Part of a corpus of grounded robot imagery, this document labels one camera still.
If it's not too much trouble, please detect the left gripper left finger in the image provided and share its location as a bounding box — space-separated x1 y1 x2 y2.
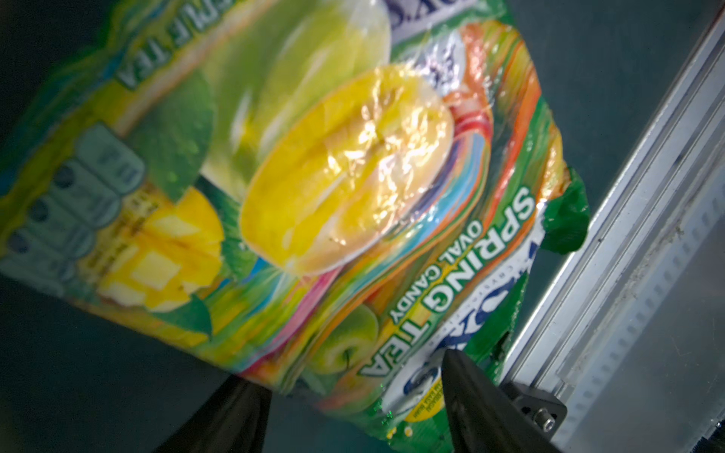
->
156 376 272 453

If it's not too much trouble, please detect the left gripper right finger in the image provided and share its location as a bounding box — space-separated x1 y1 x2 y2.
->
442 350 558 452

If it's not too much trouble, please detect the green Fox's candy bag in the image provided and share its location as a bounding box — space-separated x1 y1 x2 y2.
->
1 1 591 452

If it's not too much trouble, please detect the white perforated vent strip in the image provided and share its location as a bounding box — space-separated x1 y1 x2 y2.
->
554 183 724 452

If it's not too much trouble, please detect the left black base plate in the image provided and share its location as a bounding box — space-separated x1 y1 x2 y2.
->
500 381 568 440

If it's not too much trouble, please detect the aluminium front frame rail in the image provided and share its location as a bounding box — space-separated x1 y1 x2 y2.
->
504 1 724 407

